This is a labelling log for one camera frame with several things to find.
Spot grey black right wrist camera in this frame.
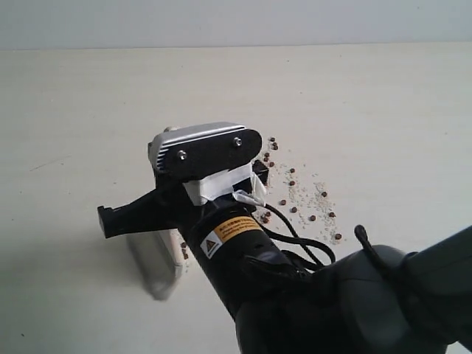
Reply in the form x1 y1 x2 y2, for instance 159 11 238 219
147 122 263 188

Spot scattered brown pellets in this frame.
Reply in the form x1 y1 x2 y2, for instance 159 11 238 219
180 136 343 259

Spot black right camera cable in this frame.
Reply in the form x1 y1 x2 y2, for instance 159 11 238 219
257 201 406 277

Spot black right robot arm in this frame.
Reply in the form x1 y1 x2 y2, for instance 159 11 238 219
97 164 471 353

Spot brown and white debris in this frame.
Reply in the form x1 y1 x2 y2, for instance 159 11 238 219
180 139 347 274

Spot white paint brush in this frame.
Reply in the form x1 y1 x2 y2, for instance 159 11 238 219
126 229 184 301

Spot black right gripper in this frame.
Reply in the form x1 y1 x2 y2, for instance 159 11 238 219
97 162 272 240

